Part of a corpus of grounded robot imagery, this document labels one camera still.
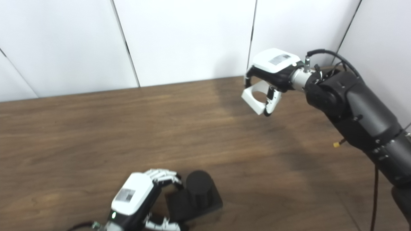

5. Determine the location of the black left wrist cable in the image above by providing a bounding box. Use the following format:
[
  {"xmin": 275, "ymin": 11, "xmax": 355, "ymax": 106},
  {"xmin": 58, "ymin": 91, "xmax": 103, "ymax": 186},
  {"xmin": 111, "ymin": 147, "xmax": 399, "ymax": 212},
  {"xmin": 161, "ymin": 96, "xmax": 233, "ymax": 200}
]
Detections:
[{"xmin": 67, "ymin": 222, "xmax": 97, "ymax": 231}]

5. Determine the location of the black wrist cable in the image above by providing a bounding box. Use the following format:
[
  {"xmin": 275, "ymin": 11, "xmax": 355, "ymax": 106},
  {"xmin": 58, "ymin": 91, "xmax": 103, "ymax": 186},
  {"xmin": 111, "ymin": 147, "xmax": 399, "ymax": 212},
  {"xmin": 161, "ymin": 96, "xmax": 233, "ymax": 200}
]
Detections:
[
  {"xmin": 305, "ymin": 49, "xmax": 362, "ymax": 78},
  {"xmin": 67, "ymin": 222, "xmax": 97, "ymax": 231}
]

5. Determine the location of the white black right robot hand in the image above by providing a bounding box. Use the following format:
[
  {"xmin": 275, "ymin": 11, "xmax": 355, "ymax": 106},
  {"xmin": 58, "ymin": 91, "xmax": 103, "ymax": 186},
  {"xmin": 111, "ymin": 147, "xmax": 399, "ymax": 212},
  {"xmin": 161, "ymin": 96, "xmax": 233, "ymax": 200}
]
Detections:
[{"xmin": 245, "ymin": 48, "xmax": 304, "ymax": 117}]

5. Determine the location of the thin black hanging cable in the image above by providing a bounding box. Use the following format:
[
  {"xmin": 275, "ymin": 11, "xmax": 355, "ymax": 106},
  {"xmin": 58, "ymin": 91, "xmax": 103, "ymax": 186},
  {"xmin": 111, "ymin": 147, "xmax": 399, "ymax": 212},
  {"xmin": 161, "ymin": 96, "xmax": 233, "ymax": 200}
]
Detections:
[{"xmin": 369, "ymin": 163, "xmax": 380, "ymax": 231}]

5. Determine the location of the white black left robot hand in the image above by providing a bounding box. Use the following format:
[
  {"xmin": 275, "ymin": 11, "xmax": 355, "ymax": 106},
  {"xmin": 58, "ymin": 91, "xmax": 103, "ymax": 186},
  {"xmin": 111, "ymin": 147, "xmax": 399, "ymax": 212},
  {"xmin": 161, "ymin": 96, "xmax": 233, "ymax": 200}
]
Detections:
[{"xmin": 108, "ymin": 169, "xmax": 186, "ymax": 231}]

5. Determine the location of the black peg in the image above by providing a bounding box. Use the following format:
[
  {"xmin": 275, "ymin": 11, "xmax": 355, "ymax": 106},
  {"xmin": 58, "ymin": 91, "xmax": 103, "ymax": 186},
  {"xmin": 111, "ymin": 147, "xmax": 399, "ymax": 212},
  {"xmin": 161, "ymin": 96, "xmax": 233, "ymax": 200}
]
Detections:
[{"xmin": 165, "ymin": 170, "xmax": 223, "ymax": 222}]

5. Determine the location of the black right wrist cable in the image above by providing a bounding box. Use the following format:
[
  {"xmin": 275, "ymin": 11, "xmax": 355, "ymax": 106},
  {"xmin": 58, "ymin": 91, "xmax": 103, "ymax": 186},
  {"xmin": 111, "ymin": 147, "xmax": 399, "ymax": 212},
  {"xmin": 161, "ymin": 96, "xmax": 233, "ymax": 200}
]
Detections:
[{"xmin": 305, "ymin": 49, "xmax": 362, "ymax": 78}]

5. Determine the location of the white square piece with hole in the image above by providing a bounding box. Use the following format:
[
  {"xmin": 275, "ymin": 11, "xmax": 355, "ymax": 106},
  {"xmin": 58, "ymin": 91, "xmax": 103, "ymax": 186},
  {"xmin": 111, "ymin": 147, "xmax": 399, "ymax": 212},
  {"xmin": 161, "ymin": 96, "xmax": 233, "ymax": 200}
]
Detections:
[{"xmin": 241, "ymin": 80, "xmax": 277, "ymax": 115}]

